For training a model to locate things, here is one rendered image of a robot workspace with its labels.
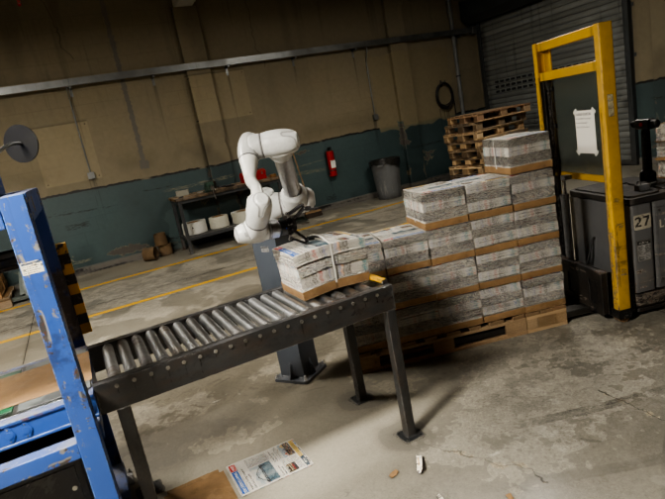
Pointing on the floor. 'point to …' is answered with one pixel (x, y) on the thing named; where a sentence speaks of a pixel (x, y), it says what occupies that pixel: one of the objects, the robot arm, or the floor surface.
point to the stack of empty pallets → (479, 122)
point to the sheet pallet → (6, 293)
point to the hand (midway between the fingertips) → (317, 222)
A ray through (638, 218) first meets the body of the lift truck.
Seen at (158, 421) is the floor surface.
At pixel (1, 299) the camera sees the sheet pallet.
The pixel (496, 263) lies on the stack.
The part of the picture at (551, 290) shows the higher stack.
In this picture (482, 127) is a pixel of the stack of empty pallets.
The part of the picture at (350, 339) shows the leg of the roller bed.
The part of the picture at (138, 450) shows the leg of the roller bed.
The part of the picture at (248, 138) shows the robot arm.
